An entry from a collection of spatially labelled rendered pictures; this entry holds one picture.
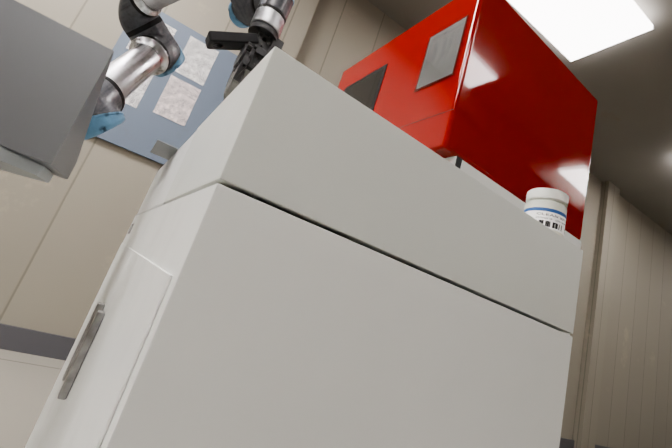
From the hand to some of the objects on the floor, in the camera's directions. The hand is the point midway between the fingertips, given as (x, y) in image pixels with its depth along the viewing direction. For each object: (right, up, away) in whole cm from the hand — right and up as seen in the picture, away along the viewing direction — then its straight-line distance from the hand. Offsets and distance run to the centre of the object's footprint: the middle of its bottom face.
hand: (225, 97), depth 84 cm
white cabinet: (-11, -112, -19) cm, 114 cm away
